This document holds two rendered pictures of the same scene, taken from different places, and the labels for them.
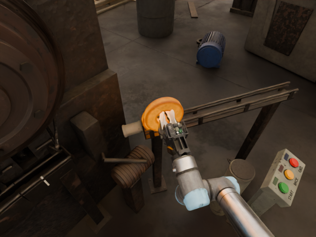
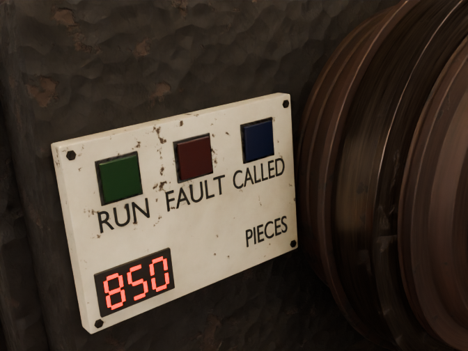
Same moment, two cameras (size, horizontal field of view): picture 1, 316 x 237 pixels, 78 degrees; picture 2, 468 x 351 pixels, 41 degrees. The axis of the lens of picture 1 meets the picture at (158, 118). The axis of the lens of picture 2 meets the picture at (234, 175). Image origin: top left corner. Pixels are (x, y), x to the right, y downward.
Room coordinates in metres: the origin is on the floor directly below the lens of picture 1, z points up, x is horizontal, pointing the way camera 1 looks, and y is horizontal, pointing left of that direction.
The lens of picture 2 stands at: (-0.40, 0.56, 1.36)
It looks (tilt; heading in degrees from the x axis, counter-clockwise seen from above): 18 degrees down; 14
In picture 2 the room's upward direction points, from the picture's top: 5 degrees counter-clockwise
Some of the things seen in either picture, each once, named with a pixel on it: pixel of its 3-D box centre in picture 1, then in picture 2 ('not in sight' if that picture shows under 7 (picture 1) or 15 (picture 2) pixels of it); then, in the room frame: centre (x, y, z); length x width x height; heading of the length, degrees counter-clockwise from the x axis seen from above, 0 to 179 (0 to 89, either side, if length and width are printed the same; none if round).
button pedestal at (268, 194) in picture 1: (261, 200); not in sight; (0.39, -0.56, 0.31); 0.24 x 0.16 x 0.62; 140
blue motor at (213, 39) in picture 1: (212, 48); not in sight; (2.34, -0.68, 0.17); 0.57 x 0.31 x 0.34; 160
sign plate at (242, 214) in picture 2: not in sight; (193, 203); (0.15, 0.74, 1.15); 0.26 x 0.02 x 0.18; 140
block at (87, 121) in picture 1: (90, 137); not in sight; (0.53, 0.30, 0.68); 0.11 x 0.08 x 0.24; 50
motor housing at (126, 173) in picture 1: (136, 182); not in sight; (0.51, 0.13, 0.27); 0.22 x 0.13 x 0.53; 140
